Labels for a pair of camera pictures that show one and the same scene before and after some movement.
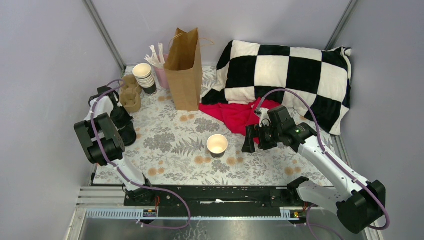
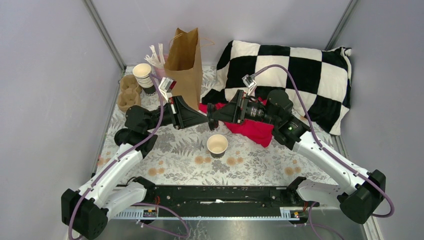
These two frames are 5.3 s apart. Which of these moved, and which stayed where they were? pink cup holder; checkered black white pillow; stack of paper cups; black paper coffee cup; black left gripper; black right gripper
Moved: black left gripper; black right gripper
Stayed: checkered black white pillow; black paper coffee cup; stack of paper cups; pink cup holder
